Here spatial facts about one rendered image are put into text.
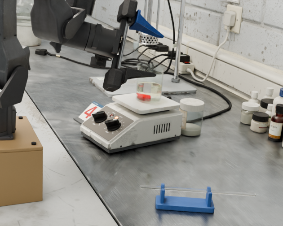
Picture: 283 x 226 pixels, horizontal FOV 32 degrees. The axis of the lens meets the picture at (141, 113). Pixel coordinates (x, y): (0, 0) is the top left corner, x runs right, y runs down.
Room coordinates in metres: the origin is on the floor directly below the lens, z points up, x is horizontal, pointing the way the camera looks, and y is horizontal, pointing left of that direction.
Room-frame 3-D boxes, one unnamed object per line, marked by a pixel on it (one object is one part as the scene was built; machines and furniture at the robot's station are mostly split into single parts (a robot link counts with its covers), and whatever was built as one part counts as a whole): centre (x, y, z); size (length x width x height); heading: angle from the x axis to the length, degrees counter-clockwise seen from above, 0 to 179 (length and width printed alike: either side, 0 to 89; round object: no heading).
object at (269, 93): (1.31, -0.35, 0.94); 0.03 x 0.03 x 0.08
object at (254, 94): (1.28, -0.30, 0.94); 0.03 x 0.03 x 0.07
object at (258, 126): (1.18, -0.30, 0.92); 0.04 x 0.04 x 0.04
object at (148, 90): (1.09, -0.01, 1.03); 0.07 x 0.06 x 0.08; 33
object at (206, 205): (0.75, -0.09, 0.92); 0.10 x 0.03 x 0.04; 91
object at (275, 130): (1.12, -0.33, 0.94); 0.04 x 0.04 x 0.09
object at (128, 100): (1.08, -0.01, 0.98); 0.12 x 0.12 x 0.01; 37
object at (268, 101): (1.26, -0.34, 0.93); 0.05 x 0.05 x 0.06
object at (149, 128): (1.06, 0.01, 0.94); 0.22 x 0.13 x 0.08; 127
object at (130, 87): (1.52, 0.00, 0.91); 0.30 x 0.20 x 0.01; 115
